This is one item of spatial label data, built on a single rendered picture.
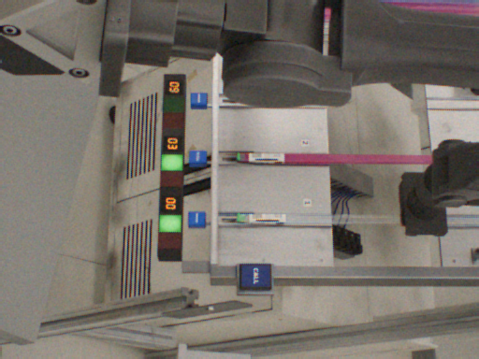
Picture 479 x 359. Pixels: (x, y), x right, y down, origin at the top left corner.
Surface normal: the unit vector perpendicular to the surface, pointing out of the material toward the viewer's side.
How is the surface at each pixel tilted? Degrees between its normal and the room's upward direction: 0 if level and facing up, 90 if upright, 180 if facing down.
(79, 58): 90
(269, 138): 47
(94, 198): 0
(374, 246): 0
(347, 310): 0
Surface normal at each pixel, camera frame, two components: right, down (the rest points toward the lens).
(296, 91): -0.05, 0.98
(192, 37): 0.05, 0.76
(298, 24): 0.45, -0.15
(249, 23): 0.20, -0.18
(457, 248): 0.03, -0.35
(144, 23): 0.12, 0.49
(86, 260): 0.75, -0.23
